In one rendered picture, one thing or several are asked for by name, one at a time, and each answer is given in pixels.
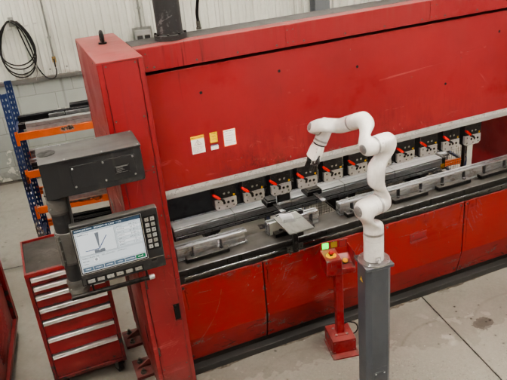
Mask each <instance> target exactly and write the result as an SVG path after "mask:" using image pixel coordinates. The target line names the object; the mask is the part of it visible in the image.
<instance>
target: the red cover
mask: <svg viewBox="0 0 507 380"><path fill-rule="evenodd" d="M501 8H507V0H412V1H407V2H399V3H394V4H389V5H380V6H376V7H371V8H362V9H358V10H353V11H344V12H339V13H335V14H326V15H321V16H317V17H308V18H303V19H298V20H289V21H284V22H280V23H271V24H266V25H262V26H253V27H248V28H243V29H235V30H230V31H225V32H217V33H212V34H207V35H199V36H194V37H189V38H184V39H181V40H177V41H163V42H158V43H153V44H144V45H139V46H134V47H132V48H133V49H134V50H135V51H136V52H138V53H139V54H140V55H142V56H143V62H144V66H145V71H146V72H154V71H158V70H163V69H171V68H175V67H180V66H188V65H192V64H196V63H204V62H208V61H213V60H221V59H225V58H230V57H237V56H242V55H246V54H254V53H259V52H263V51H271V50H275V49H280V48H288V47H290V46H291V47H292V46H297V45H301V44H308V43H313V42H317V41H325V40H330V39H335V38H342V37H346V36H351V35H359V34H363V33H368V32H375V31H380V30H384V29H392V28H397V27H401V26H409V25H413V24H418V23H425V22H430V21H435V20H443V19H447V18H451V17H459V16H464V15H468V14H476V13H481V12H485V11H492V10H497V9H501Z"/></svg>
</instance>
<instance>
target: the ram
mask: <svg viewBox="0 0 507 380"><path fill-rule="evenodd" d="M146 80H147V84H148V89H149V98H150V103H151V107H152V116H153V121H154V125H155V134H156V139H157V144H158V153H159V157H160V162H161V171H162V176H163V180H164V189H165V191H166V192H167V191H170V190H174V189H177V188H182V187H186V186H189V185H194V184H198V183H201V182H207V181H211V180H214V179H219V178H223V177H226V176H231V175H235V174H238V173H244V172H248V171H251V170H256V169H260V168H263V167H268V166H272V165H275V164H280V163H284V162H288V161H293V160H296V159H300V158H305V157H307V152H308V150H309V147H310V145H311V144H312V142H313V139H314V138H315V134H312V133H310V132H308V130H307V126H308V124H309V123H310V122H311V121H314V120H316V119H319V118H323V117H325V118H341V117H344V116H347V115H351V114H354V113H356V112H368V113H369V114H370V115H371V116H372V118H373V120H374V128H373V130H372V132H371V134H370V135H371V136H374V135H377V134H379V133H384V132H390V133H392V134H393V135H398V134H402V133H407V132H411V131H414V130H419V129H423V128H426V127H431V126H435V125H438V124H444V123H447V122H451V121H456V120H459V119H463V118H468V117H472V116H475V115H481V114H484V113H488V112H493V111H496V110H500V109H505V108H507V8H501V9H497V10H492V11H485V12H481V13H476V14H468V15H464V16H459V17H451V18H447V19H443V20H435V21H430V22H425V23H418V24H413V25H409V26H401V27H397V28H392V29H384V30H380V31H375V32H368V33H363V34H359V35H351V36H346V37H342V38H335V39H330V40H325V41H317V42H313V43H308V44H301V45H297V46H292V47H284V48H280V49H275V50H271V51H263V52H259V53H254V54H246V55H242V56H237V57H230V58H225V59H221V60H213V61H208V62H204V63H196V64H192V65H188V66H180V67H175V68H171V69H163V70H158V71H154V72H146ZM506 115H507V112H503V113H500V114H497V115H491V116H488V117H485V118H479V119H476V120H473V121H467V122H463V123H460V124H455V125H451V126H448V127H442V128H439V129H436V130H430V131H427V132H424V133H418V134H415V135H412V136H406V137H403V138H400V139H396V140H397V143H399V142H403V141H406V140H409V139H415V138H418V137H421V136H427V135H430V134H433V133H439V132H442V131H446V130H451V129H454V128H458V127H463V126H466V125H470V124H475V123H478V122H482V121H487V120H490V119H494V118H499V117H502V116H506ZM234 127H235V133H236V141H237V144H236V145H233V146H227V147H224V141H223V130H227V129H230V128H234ZM213 132H217V139H218V142H213V143H210V134H209V133H213ZM203 134H204V144H205V151H206V152H202V153H198V154H194V155H193V154H192V144H191V138H190V137H193V136H199V135H203ZM358 139H359V129H357V130H352V131H349V132H345V133H331V135H330V138H329V140H328V142H327V145H326V146H325V147H324V152H323V153H325V152H330V151H333V150H337V149H342V148H345V147H349V146H354V145H357V144H358ZM215 144H218V145H219V148H218V149H214V150H211V145H215ZM305 164H306V162H303V163H298V164H293V165H290V166H286V167H281V168H278V169H274V170H269V171H266V172H262V173H257V174H254V175H250V176H245V177H242V178H238V179H233V180H229V181H226V182H220V183H217V184H213V185H208V186H205V187H201V188H196V189H193V190H189V191H186V192H180V193H177V194H174V195H168V196H166V198H167V200H170V199H174V198H179V197H182V196H186V195H191V194H195V193H198V192H203V191H207V190H210V189H213V188H219V187H222V186H225V185H231V184H234V183H237V182H243V181H246V180H249V179H255V178H258V177H261V176H267V175H270V174H273V173H279V172H282V171H286V170H291V169H294V168H298V167H303V166H305Z"/></svg>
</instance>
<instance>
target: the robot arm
mask: <svg viewBox="0 0 507 380"><path fill-rule="evenodd" d="M373 128H374V120H373V118H372V116H371V115H370V114H369V113H368V112H356V113H354V114H351V115H347V116H344V117H341V118H325V117H323V118H319V119H316V120H314V121H311V122H310V123H309V124H308V126H307V130H308V132H310V133H312V134H315V138H314V139H313V142H312V144H311V145H310V147H309V150H308V152H307V159H306V160H307V161H306V164H305V167H309V165H310V164H311V161H313V162H312V165H311V167H310V168H309V171H312V172H313V171H314V169H315V167H316V166H317V165H318V164H320V160H321V157H322V155H323V152H324V147H325V146H326V145H327V142H328V140H329V138H330V135H331V133H345V132H349V131H352V130H357V129H359V139H358V149H359V151H360V153H361V154H363V155H364V156H373V157H372V159H371V160H370V162H369V164H368V166H367V183H368V185H369V186H370V187H371V188H372V189H374V193H373V194H372V195H370V196H368V197H365V198H362V199H361V200H359V201H358V202H357V203H356V204H355V206H354V214H355V216H356V217H357V218H358V219H359V220H360V221H361V222H362V225H363V237H364V252H363V253H360V254H359V255H358V262H359V264H361V265H363V266H364V267H367V268H382V267H384V266H387V265H388V264H389V263H390V257H389V255H388V254H387V253H384V224H383V222H382V221H380V220H378V219H374V217H375V216H377V215H380V214H381V213H384V212H386V211H387V210H388V209H389V208H390V207H391V205H392V199H391V197H390V194H389V192H388V190H387V188H386V184H385V175H386V166H387V164H388V162H389V160H390V158H391V156H392V155H393V153H394V152H395V149H396V145H397V140H396V138H395V136H394V135H393V134H392V133H390V132H384V133H379V134H377V135H374V136H371V135H370V134H371V132H372V130H373ZM314 162H315V163H314Z"/></svg>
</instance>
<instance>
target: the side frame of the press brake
mask: <svg viewBox="0 0 507 380"><path fill-rule="evenodd" d="M103 36H104V40H105V41H106V42H107V44H98V42H100V38H99V36H98V35H95V36H89V37H84V38H76V39H75V43H76V47H77V51H78V58H79V62H80V66H81V72H82V76H83V80H84V86H85V90H86V94H87V98H88V105H89V109H90V112H91V119H92V123H93V126H94V133H95V137H99V136H105V135H110V134H114V133H120V132H125V131H129V130H131V131H132V132H133V134H134V136H135V137H136V138H137V140H138V142H139V143H140V145H141V146H140V148H141V154H142V159H143V166H144V170H145V175H146V176H145V179H142V180H139V181H135V182H129V183H125V184H122V185H116V186H112V187H108V188H106V190H107V194H108V198H109V204H110V208H111V212H112V213H117V212H121V211H125V210H130V209H134V208H137V207H143V206H146V205H150V204H154V205H155V206H156V209H157V214H158V221H159V226H160V230H161V239H162V243H163V247H164V256H165V261H166V265H163V266H160V267H157V268H152V269H149V270H147V271H148V275H149V274H155V279H151V280H146V281H143V282H140V283H135V284H132V285H129V286H127V287H128V294H129V297H130V301H131V308H132V312H133V316H134V321H135V322H136V326H137V328H138V330H139V333H140V338H141V339H142V342H143V347H144V348H145V351H146V354H147V356H148V357H149V359H150V361H151V365H152V368H153V371H154V373H155V377H156V380H196V375H195V367H194V362H193V357H192V349H191V344H190V339H189V331H188V326H187V321H186V312H185V307H184V302H183V294H182V289H181V284H180V276H179V271H178V266H177V258H176V253H175V248H174V239H173V235H172V230H171V221H170V217H169V212H168V207H167V198H166V194H165V189H164V180H163V176H162V171H161V162H160V157H159V153H158V144H157V139H156V134H155V125H154V121H153V116H152V107H151V103H150V98H149V89H148V84H147V80H146V71H145V66H144V62H143V56H142V55H140V54H139V53H138V52H136V51H135V50H134V49H133V48H132V47H131V46H129V45H128V44H127V43H125V42H124V41H123V40H121V39H120V38H119V37H118V36H117V35H115V34H114V33H109V34H103Z"/></svg>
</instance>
